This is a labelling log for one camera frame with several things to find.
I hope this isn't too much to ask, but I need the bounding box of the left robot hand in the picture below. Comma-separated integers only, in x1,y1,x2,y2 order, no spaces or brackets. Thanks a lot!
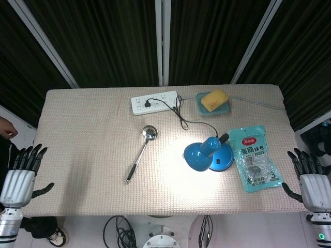
0,144,55,209

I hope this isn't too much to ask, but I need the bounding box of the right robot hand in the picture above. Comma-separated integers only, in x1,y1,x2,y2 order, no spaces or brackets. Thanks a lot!
281,147,331,214

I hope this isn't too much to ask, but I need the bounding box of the robot base column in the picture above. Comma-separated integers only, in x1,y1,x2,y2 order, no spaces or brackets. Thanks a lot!
142,224,185,248

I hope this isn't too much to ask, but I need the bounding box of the person's hand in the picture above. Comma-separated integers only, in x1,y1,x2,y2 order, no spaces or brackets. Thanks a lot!
0,116,19,140

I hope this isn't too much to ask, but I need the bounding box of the blue desk lamp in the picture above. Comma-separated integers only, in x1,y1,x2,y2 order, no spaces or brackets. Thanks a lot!
182,133,235,173

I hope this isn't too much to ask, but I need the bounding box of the teal dishcloth package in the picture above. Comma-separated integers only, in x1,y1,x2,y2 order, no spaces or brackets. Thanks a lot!
227,125,283,193

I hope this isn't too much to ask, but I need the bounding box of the black white sneaker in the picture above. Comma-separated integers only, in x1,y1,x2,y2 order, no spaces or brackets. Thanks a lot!
47,227,69,246

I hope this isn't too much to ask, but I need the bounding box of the beige waffle tablecloth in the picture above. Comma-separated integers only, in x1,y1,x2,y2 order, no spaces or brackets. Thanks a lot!
21,84,308,217

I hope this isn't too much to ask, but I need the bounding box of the yellow sponge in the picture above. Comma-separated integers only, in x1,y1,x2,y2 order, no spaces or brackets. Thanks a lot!
201,89,229,113

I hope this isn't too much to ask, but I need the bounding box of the teal soap dish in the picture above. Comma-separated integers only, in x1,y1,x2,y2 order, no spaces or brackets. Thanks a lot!
194,92,232,116

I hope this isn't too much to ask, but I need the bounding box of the white power strip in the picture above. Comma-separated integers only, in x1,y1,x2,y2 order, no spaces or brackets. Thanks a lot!
130,90,181,116

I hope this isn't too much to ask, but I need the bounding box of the grey power strip cable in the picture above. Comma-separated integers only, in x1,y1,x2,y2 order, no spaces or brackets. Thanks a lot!
176,95,287,112

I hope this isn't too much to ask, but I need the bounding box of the black cables bundle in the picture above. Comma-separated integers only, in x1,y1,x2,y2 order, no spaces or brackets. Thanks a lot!
198,214,214,248
102,215,138,248

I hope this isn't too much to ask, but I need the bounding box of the steel ladle black handle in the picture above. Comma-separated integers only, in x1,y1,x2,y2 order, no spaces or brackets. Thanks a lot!
125,125,158,185

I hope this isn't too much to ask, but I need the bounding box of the white partition frame post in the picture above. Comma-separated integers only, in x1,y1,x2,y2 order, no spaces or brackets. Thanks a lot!
155,0,170,86
231,0,284,85
7,0,79,89

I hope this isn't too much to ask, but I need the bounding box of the black lamp power cord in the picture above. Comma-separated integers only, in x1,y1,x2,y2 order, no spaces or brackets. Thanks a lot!
144,97,220,138

